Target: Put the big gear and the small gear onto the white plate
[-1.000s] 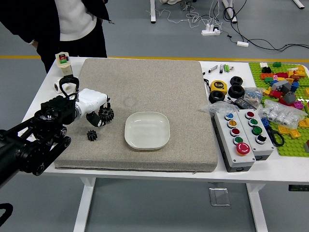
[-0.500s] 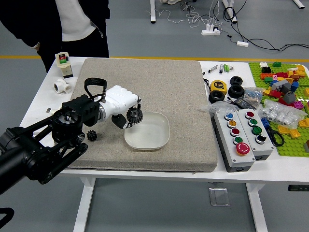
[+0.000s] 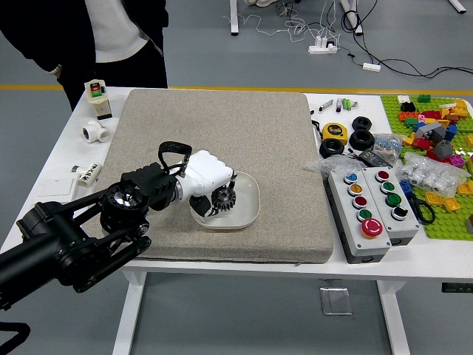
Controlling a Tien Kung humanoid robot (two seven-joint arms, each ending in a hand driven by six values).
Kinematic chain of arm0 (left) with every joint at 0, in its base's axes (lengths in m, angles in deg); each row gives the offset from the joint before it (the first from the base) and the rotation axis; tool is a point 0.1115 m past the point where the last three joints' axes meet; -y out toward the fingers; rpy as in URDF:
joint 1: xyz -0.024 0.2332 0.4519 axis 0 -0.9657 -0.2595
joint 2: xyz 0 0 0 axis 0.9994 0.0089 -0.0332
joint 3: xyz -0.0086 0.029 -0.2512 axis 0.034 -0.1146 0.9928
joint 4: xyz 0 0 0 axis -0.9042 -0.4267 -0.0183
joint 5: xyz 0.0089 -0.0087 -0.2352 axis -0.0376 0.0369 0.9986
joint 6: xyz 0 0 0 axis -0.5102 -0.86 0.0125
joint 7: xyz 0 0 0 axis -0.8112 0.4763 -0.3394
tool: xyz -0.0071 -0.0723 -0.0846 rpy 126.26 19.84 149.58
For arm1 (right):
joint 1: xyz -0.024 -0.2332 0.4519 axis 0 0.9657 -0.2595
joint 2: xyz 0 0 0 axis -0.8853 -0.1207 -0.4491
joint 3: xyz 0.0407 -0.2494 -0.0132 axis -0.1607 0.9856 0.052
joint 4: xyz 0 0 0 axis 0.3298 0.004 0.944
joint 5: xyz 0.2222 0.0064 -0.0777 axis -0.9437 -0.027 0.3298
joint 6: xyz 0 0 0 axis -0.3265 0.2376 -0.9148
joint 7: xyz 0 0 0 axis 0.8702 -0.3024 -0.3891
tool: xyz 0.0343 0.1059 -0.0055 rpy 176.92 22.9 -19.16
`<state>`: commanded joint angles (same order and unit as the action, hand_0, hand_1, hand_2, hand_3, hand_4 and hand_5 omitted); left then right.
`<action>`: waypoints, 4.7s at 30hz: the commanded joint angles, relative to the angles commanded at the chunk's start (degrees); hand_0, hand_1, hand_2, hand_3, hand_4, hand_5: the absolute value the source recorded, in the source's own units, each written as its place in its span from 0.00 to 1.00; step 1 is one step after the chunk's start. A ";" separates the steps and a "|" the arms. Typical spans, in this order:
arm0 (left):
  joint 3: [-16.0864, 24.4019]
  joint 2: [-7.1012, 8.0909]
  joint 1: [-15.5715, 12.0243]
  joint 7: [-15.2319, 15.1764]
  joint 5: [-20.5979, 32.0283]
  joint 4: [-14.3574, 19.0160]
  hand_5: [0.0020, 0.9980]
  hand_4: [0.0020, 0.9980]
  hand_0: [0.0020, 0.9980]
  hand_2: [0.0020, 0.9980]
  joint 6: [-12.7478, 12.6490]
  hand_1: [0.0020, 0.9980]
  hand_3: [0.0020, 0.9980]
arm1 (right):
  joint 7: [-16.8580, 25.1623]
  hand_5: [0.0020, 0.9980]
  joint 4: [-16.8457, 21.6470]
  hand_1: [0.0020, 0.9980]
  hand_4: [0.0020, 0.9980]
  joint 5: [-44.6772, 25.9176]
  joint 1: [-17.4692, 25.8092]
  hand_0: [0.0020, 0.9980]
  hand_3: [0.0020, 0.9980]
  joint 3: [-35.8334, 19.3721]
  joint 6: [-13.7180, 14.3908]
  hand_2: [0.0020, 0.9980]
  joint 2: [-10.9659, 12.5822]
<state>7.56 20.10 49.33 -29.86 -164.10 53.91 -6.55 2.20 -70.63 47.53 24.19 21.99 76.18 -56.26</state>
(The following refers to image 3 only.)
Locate white pipe tee fitting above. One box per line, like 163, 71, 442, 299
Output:
81, 118, 112, 144

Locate cream switch box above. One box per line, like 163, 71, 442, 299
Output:
84, 78, 114, 121

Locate bag of white parts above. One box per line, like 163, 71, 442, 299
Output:
395, 152, 469, 199

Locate grey-brown cushion mat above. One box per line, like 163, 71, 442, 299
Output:
79, 87, 336, 264

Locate white square bowl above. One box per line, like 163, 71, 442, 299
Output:
188, 170, 262, 232

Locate clear plastic bag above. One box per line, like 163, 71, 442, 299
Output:
303, 155, 365, 180

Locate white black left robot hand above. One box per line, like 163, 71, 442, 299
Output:
176, 149, 237, 219

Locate big black gear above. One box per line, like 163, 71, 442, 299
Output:
211, 187, 237, 214

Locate white labelled pipe piece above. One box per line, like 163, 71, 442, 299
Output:
72, 161, 103, 188

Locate dark grey sloped brick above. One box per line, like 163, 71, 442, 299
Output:
432, 140, 454, 160

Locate yellow tape measure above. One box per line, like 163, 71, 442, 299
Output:
321, 122, 349, 146

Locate black floor cable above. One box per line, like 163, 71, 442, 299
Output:
341, 0, 473, 79

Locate white floor cable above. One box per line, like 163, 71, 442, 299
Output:
223, 0, 343, 44

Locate black power adapter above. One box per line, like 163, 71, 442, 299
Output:
357, 147, 389, 167

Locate green toy baseplate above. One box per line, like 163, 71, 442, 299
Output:
380, 94, 473, 241

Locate silver floor plate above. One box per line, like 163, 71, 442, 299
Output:
319, 287, 353, 316

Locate white table leg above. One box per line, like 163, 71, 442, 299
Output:
376, 280, 412, 355
112, 271, 148, 355

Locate grey five-button control box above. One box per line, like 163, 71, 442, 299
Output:
327, 166, 392, 264

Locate black table control panel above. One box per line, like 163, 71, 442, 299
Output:
441, 283, 473, 294

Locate white power strip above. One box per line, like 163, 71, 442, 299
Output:
308, 35, 339, 55

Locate grey sloped toy piece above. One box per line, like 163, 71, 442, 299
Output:
415, 121, 448, 143

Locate grey four-button control box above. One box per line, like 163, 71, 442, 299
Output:
361, 166, 421, 246

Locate black scissors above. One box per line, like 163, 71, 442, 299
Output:
408, 192, 437, 226

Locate person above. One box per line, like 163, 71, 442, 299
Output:
0, 0, 169, 112

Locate bag of blue resistors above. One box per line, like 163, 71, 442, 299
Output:
371, 132, 404, 166

